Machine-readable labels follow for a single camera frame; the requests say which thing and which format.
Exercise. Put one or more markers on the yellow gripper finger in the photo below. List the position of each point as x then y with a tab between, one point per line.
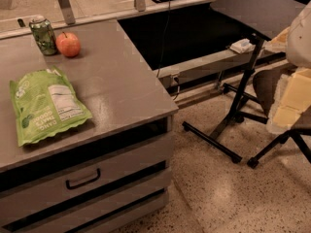
292	98

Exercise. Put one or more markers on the green rice chip bag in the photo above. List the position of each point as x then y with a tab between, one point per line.
45	104

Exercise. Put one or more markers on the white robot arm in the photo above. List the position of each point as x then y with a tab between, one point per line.
298	47

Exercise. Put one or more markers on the brown office chair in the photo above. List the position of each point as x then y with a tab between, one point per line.
264	85

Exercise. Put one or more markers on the black laptop stand table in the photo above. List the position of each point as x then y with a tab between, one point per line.
266	18

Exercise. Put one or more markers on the grey drawer cabinet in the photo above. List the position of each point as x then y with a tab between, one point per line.
129	138

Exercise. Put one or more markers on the red apple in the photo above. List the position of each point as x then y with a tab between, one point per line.
68	44

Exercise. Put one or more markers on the green soda can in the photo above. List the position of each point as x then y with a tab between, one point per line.
43	34

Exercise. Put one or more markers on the black drawer handle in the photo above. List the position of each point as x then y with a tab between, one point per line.
80	182

